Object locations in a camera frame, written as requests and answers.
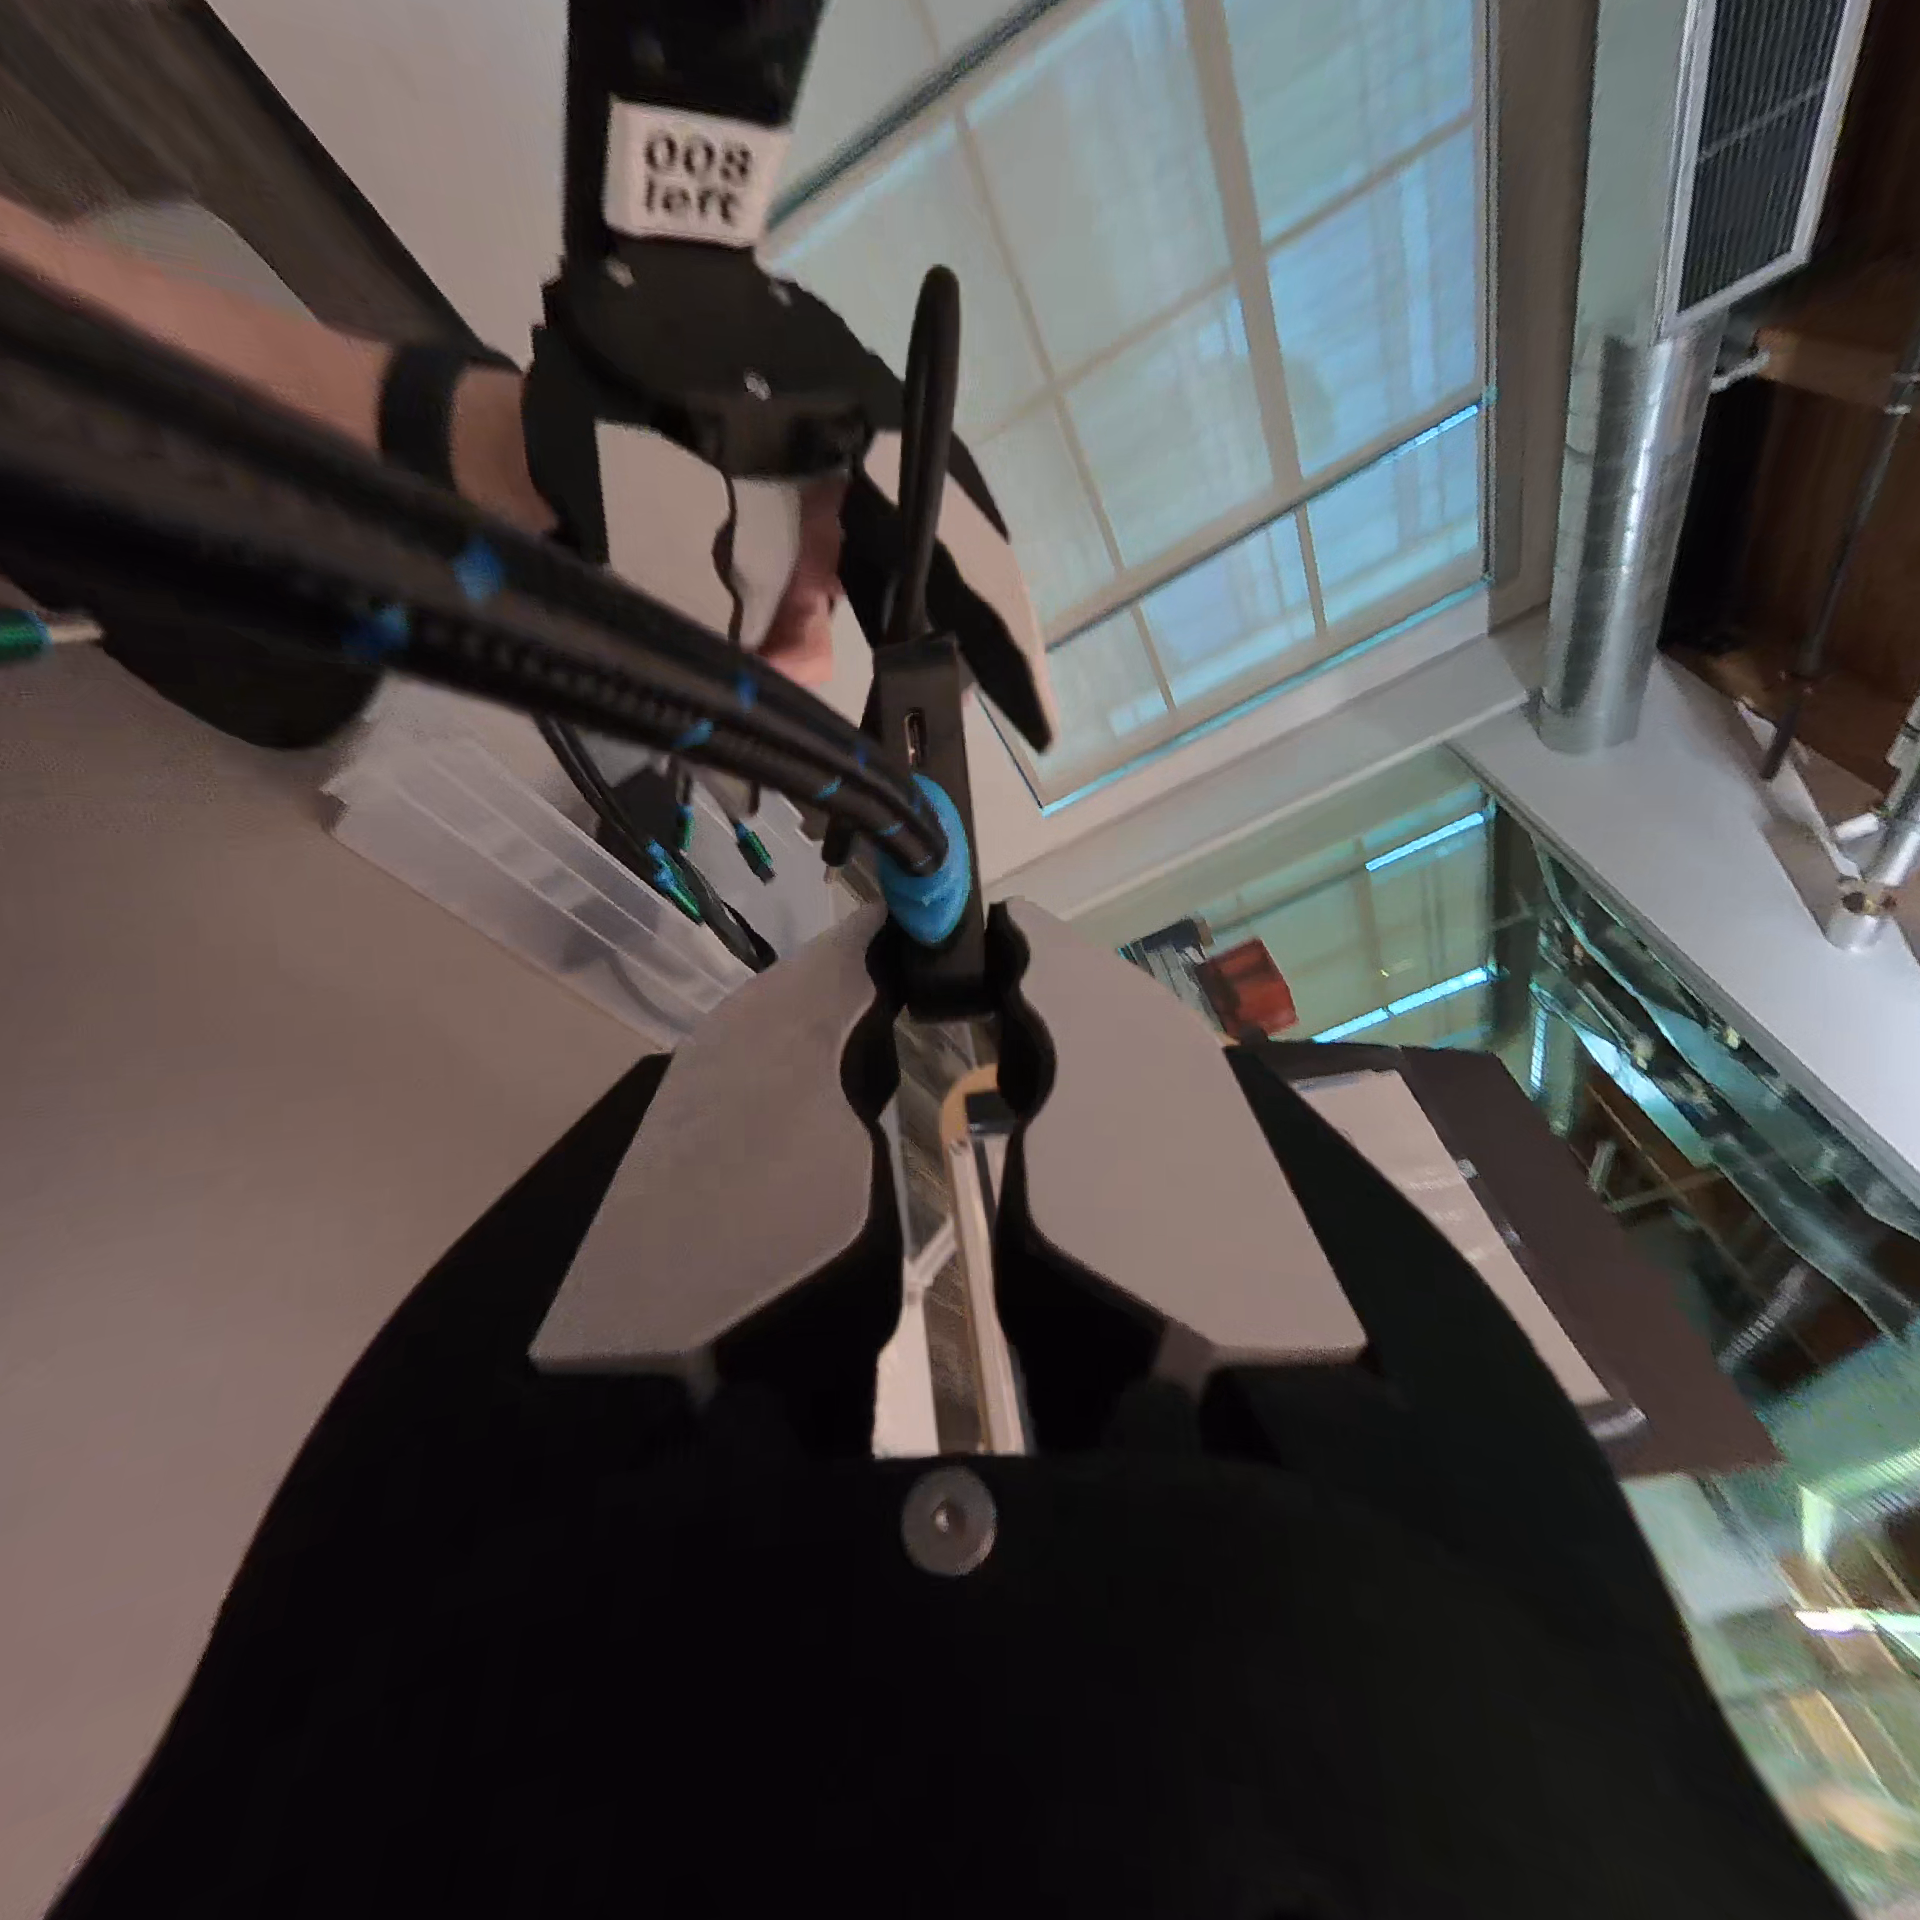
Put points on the large grid window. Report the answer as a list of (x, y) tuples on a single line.
[(1200, 303)]

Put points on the black wristband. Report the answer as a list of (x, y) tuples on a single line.
[(420, 413)]

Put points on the silver multiport adapter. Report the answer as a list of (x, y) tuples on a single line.
[(961, 691)]

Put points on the silver ventilation duct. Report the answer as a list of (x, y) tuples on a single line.
[(1627, 555)]

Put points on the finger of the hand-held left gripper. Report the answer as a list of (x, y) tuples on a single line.
[(1005, 631), (661, 511)]

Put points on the person's left forearm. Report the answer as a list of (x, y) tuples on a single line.
[(194, 316)]

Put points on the clear plastic storage box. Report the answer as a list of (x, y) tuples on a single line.
[(494, 870)]

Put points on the black flat panel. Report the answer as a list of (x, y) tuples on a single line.
[(1559, 1201)]

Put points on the white air vent grille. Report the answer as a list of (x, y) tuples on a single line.
[(1754, 151)]

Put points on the person's left hand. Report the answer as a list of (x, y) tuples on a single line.
[(494, 437)]

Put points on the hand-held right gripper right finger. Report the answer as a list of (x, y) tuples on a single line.
[(1200, 1185)]

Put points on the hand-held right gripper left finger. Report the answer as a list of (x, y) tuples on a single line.
[(719, 1185)]

